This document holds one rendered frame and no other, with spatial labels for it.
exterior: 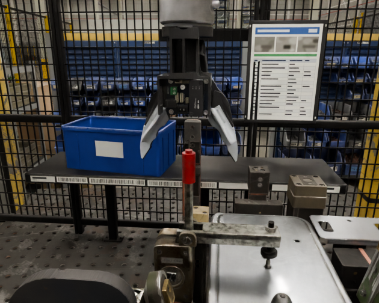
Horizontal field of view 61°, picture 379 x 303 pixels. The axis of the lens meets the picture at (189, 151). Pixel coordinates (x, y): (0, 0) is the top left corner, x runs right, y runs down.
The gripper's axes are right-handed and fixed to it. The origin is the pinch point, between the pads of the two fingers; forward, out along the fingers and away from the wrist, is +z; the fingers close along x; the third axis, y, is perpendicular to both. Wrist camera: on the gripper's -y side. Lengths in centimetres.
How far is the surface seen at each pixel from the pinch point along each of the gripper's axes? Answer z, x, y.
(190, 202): 7.2, 0.3, 0.8
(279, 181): 16.5, 21.3, -33.2
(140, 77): 1, -56, -195
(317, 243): 19.9, 25.0, -9.0
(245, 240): 13.4, 9.6, 1.8
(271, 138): 49, 47, -207
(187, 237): 12.8, 0.1, 2.7
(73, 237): 50, -49, -52
